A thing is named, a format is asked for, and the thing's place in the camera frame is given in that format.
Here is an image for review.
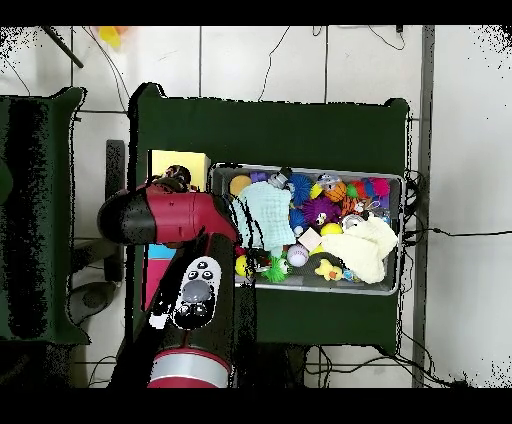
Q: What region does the mint green cloth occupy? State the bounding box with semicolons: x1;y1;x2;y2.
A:
231;181;296;252

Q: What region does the multicolour cartoon print cloth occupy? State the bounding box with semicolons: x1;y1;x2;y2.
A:
162;164;193;192

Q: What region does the wooden box with three holes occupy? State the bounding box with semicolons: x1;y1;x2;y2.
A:
142;149;212;315

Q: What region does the shallow clear mesh bin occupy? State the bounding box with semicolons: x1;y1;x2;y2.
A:
209;163;404;297

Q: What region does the peach orange ball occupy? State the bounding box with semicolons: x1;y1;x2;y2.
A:
228;175;253;198

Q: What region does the white toy baseball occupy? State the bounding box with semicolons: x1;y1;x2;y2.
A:
287;243;310;268

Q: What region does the green spiky ball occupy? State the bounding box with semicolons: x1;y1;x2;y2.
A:
265;255;291;285

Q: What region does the orange toy basketball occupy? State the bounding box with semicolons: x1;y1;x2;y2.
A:
325;182;349;204

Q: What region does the yellow rubber duck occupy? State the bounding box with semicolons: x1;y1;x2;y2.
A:
314;258;345;282

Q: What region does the cream yellow cloth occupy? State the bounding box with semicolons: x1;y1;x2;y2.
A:
319;215;399;285

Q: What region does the black chair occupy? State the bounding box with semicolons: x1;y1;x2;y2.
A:
70;139;129;325

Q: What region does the grey metal beam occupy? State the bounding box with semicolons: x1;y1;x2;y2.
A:
410;25;437;389

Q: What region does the green cloth side table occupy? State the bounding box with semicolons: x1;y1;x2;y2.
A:
0;86;88;345

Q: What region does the yellow floor object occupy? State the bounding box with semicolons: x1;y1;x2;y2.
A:
97;26;125;49

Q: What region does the black rod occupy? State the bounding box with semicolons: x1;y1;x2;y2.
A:
39;26;85;69

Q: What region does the black cable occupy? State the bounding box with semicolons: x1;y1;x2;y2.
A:
257;25;293;103
402;169;512;248

